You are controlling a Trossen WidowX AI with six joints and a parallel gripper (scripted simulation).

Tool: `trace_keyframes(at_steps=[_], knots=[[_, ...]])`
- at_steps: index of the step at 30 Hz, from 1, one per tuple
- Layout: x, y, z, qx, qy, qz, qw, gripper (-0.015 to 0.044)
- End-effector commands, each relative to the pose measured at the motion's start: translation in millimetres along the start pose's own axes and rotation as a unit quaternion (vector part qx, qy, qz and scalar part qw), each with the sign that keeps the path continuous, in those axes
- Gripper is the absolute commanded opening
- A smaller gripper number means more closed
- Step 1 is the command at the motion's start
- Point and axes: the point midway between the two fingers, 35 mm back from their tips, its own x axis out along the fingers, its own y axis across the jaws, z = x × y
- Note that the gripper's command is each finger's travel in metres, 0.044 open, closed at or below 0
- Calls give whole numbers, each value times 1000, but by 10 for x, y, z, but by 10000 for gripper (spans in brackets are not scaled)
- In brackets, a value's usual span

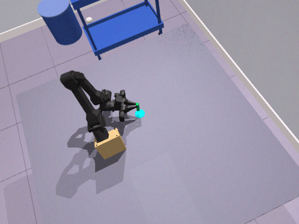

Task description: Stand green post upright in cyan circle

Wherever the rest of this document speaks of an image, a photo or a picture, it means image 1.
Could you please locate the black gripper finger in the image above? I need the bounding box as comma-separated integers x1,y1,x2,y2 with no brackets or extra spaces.
125,97,136,106
125,105,137,114

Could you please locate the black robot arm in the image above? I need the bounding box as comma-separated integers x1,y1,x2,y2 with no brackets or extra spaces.
60,70,122,143

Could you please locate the cyan circle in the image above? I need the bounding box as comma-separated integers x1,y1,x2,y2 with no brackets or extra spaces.
135,109,145,118

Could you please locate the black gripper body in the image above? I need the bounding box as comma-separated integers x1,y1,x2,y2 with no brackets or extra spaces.
109,90,126,122

